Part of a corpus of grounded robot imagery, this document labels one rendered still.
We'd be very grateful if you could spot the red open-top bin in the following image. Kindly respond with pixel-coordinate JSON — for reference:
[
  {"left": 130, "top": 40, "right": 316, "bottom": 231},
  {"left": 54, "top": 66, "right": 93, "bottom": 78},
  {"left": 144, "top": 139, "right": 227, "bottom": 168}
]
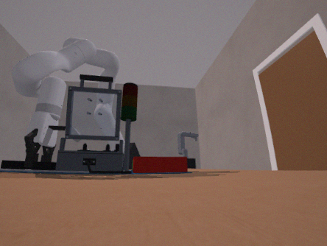
[{"left": 133, "top": 157, "right": 188, "bottom": 173}]

